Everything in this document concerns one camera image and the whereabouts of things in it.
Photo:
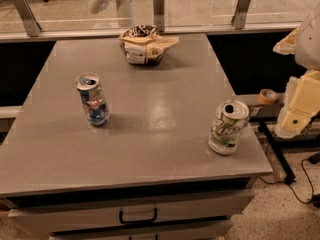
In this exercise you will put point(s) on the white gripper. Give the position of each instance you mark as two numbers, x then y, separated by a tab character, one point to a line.
309	45

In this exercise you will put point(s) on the brown chip bag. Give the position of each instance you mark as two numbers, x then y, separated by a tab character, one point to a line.
143	45

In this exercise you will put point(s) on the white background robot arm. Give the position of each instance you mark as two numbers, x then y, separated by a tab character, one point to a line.
124	10

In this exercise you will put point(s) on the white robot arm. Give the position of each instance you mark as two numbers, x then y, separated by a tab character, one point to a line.
307	46

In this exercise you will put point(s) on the white green 7up can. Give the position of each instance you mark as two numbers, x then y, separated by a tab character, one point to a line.
231	118

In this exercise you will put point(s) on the crushed redbull can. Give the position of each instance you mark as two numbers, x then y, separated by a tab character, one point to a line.
92	99

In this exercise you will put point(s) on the roll of masking tape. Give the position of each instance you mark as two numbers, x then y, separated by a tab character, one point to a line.
268	96

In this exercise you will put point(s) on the black metal stand leg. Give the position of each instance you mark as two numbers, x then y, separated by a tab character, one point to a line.
290	176

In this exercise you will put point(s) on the lower grey drawer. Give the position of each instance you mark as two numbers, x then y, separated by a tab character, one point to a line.
199	230

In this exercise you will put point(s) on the grey drawer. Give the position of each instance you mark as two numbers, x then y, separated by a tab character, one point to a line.
199	230
134	211

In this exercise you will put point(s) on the upper grey drawer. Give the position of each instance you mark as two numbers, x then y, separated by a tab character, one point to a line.
134	211

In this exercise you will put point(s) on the right metal railing bracket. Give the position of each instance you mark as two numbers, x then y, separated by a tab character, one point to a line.
240	15

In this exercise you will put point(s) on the metal railing bracket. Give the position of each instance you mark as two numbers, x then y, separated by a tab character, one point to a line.
31	26
240	15
159	14

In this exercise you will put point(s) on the middle metal railing bracket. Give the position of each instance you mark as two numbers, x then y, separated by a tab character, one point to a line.
159	14

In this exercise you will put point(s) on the left metal railing bracket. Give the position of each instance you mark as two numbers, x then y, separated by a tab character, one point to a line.
31	26

